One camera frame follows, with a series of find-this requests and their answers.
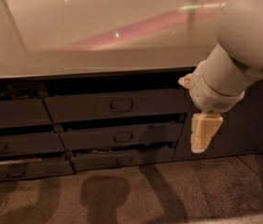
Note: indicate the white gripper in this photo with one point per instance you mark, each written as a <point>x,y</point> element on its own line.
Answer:
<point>206,96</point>

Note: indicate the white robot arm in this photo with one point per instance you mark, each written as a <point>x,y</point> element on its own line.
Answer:
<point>236,63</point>

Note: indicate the dark grey cabinet door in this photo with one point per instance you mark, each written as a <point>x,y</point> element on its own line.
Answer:
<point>240,133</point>

